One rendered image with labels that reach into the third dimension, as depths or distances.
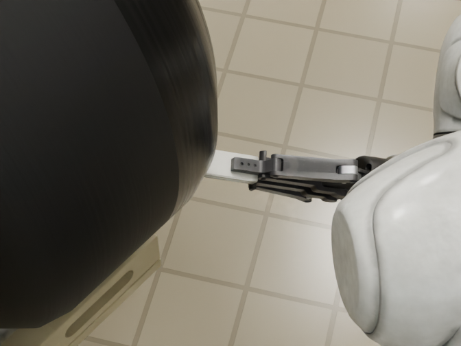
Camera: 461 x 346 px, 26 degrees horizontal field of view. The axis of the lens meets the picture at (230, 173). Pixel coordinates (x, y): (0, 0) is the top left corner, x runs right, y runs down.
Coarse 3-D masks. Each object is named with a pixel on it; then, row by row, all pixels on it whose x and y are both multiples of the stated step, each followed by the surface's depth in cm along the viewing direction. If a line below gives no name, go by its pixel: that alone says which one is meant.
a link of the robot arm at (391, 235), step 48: (432, 144) 66; (384, 192) 63; (432, 192) 61; (336, 240) 68; (384, 240) 61; (432, 240) 60; (384, 288) 61; (432, 288) 60; (384, 336) 63; (432, 336) 62
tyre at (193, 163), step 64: (0, 0) 76; (64, 0) 79; (128, 0) 82; (192, 0) 90; (0, 64) 76; (64, 64) 79; (128, 64) 83; (192, 64) 88; (0, 128) 76; (64, 128) 80; (128, 128) 85; (192, 128) 92; (0, 192) 79; (64, 192) 82; (128, 192) 89; (192, 192) 102; (0, 256) 84; (64, 256) 86; (128, 256) 101; (0, 320) 95
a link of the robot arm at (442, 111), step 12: (456, 24) 123; (456, 36) 122; (444, 48) 124; (456, 48) 120; (444, 60) 122; (456, 60) 119; (444, 72) 122; (456, 72) 118; (444, 84) 121; (456, 84) 118; (444, 96) 121; (456, 96) 118; (444, 108) 121; (456, 108) 119; (444, 120) 122; (456, 120) 121; (444, 132) 122
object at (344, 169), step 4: (340, 168) 112; (344, 168) 111; (348, 168) 111; (352, 168) 111; (356, 168) 111; (340, 172) 112; (344, 172) 111; (348, 172) 111; (352, 172) 111; (356, 172) 111; (360, 176) 114
